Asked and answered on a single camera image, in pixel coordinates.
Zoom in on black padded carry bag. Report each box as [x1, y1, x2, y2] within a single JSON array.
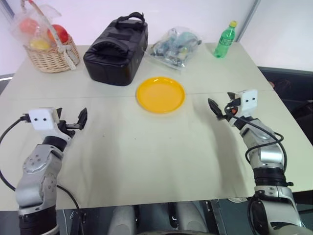
[[83, 12, 150, 87]]

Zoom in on beige tablecloth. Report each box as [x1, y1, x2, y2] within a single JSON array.
[[0, 41, 313, 212]]

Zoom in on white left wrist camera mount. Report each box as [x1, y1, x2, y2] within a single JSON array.
[[27, 107, 72, 141]]

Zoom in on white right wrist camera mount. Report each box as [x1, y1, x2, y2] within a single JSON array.
[[238, 89, 259, 118]]

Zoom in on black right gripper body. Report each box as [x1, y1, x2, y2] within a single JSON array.
[[224, 97, 243, 123]]

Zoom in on red apple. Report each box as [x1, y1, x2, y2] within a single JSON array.
[[47, 24, 69, 45]]

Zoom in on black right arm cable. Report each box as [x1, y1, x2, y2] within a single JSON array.
[[224, 102, 287, 172]]

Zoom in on clear plastic fruit wrap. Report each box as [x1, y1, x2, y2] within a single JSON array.
[[9, 0, 62, 51]]

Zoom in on orange round fruit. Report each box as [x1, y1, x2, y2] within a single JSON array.
[[19, 18, 40, 34]]

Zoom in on woven wicker basket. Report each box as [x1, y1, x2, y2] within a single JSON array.
[[20, 0, 81, 74]]

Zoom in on grey metal post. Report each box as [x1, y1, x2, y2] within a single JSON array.
[[237, 0, 260, 43]]

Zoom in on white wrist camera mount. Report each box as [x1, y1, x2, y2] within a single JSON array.
[[238, 89, 259, 118], [27, 107, 72, 141]]

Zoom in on green plastic bottle yellow cap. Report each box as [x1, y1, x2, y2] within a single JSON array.
[[213, 20, 239, 59]]

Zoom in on clear bag of small parts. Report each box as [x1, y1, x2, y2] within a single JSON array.
[[144, 25, 203, 72]]

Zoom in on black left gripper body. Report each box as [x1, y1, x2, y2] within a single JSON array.
[[58, 119, 83, 138]]

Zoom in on yellow round plate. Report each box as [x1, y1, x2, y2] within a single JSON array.
[[136, 76, 186, 114]]

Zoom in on yellow lemon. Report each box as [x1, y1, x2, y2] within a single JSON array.
[[29, 39, 51, 50]]

